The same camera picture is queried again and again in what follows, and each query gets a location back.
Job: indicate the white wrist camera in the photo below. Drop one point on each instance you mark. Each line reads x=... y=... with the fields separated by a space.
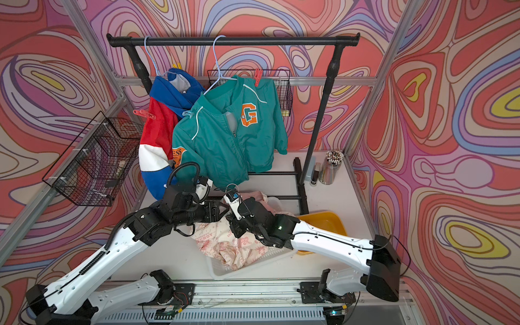
x=203 y=188
x=233 y=200

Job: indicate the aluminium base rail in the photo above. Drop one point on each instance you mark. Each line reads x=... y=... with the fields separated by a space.
x=275 y=301

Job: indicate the yellow plastic tray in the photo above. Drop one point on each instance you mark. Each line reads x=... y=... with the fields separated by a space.
x=325 y=220

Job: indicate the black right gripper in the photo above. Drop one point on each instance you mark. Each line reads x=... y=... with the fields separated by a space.
x=234 y=224

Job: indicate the small black bottle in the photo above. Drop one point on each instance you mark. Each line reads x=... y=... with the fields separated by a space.
x=316 y=174

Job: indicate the light blue hanger green jacket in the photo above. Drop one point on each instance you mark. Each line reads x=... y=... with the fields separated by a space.
x=219 y=72

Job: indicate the light blue clothespin green jacket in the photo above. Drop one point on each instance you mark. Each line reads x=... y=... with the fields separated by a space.
x=187 y=113

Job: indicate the green kids jacket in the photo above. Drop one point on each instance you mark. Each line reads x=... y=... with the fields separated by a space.
x=235 y=130

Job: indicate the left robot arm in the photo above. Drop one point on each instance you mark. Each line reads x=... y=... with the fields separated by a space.
x=75 y=297

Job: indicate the cup of pencils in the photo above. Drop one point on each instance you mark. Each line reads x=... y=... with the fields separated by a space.
x=331 y=164

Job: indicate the pink patterned kids jacket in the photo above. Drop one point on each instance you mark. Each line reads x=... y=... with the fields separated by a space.
x=217 y=241

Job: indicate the black wire basket back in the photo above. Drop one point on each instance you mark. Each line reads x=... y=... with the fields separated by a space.
x=281 y=78

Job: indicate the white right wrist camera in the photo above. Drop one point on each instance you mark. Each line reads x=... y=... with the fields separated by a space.
x=233 y=200

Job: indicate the blue red white jacket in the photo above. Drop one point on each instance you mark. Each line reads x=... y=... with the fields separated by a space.
x=170 y=97

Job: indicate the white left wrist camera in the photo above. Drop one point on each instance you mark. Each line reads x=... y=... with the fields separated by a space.
x=203 y=188

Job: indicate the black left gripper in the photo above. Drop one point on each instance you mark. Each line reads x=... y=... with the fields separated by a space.
x=215 y=206

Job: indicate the red clothespin on green jacket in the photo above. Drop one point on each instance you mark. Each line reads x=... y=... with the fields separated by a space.
x=258 y=74

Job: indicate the red clothespin on blue jacket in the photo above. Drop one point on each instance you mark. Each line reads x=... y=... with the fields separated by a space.
x=144 y=114

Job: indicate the black wire basket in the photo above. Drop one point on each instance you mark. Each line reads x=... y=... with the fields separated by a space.
x=93 y=167
x=281 y=78

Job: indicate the black clothes rack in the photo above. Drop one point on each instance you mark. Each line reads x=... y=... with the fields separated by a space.
x=339 y=43

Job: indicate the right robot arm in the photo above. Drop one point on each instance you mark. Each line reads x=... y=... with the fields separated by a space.
x=373 y=264

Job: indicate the black wire basket left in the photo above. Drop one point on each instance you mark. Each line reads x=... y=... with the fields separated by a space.
x=93 y=167

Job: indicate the white perforated plastic basket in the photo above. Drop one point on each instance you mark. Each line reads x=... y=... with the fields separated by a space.
x=220 y=272

